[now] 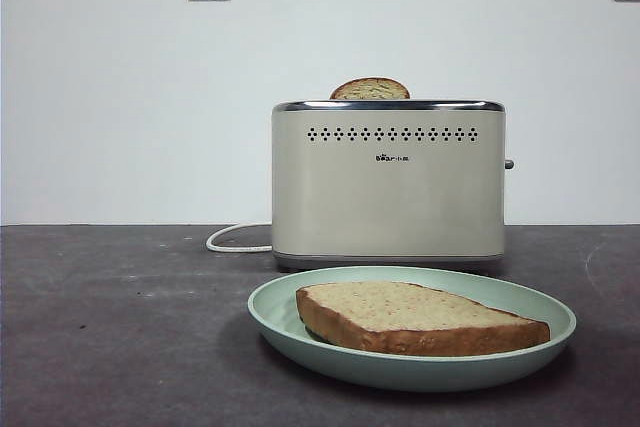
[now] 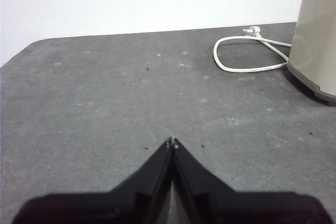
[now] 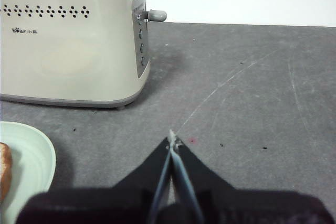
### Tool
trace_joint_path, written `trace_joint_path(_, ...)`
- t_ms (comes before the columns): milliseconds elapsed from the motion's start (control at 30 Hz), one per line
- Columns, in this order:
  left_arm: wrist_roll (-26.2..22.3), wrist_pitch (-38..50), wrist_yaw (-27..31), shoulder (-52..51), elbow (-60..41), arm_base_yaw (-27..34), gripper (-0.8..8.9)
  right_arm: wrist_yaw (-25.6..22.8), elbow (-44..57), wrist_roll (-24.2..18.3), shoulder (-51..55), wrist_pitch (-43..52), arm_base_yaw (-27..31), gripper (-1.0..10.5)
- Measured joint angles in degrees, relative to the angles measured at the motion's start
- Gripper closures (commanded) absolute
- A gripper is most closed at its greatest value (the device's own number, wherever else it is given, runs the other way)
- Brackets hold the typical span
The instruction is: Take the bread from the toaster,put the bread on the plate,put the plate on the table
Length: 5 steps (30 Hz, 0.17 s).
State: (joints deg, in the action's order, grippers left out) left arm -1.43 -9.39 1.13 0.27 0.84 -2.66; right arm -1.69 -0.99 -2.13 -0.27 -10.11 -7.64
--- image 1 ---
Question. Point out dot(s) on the grey toaster lever knob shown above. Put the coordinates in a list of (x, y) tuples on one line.
[(509, 164)]

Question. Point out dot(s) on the small brown bread slice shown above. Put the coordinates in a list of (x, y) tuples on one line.
[(370, 90)]

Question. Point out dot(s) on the cream toaster with chrome top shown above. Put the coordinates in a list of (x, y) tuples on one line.
[(390, 207)]

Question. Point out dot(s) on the large brown bread slice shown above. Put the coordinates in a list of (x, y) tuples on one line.
[(400, 312)]

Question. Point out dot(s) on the pale green round plate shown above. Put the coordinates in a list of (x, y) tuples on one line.
[(278, 299)]

